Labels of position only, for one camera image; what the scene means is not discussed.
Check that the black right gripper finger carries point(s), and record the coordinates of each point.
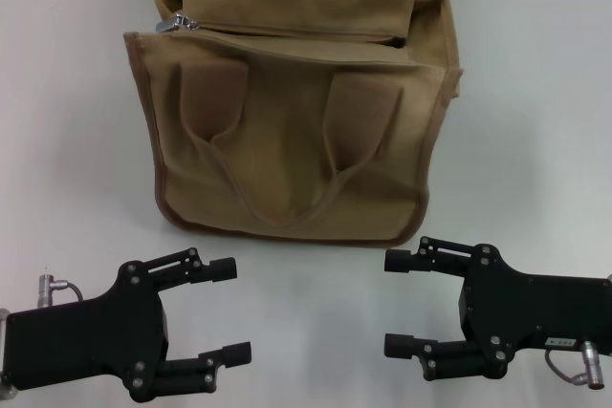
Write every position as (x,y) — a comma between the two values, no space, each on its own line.
(440,257)
(444,360)

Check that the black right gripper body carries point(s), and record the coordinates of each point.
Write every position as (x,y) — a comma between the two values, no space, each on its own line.
(526,312)

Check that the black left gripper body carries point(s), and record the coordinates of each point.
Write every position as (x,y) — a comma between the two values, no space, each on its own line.
(86,341)

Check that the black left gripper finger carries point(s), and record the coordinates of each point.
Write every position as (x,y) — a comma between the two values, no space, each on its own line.
(181,267)
(191,374)

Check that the khaki canvas food bag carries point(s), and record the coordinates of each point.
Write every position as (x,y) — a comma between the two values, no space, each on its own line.
(287,164)

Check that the silver metal zipper pull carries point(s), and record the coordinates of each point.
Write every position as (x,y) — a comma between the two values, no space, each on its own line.
(172,22)

